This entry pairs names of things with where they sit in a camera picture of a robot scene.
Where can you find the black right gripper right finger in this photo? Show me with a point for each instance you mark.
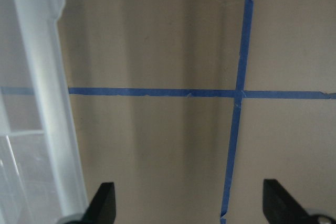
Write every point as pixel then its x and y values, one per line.
pixel 279 207

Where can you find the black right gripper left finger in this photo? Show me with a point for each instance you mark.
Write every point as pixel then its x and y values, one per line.
pixel 102 208

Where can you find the clear plastic box lid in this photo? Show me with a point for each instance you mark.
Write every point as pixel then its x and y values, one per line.
pixel 41 176

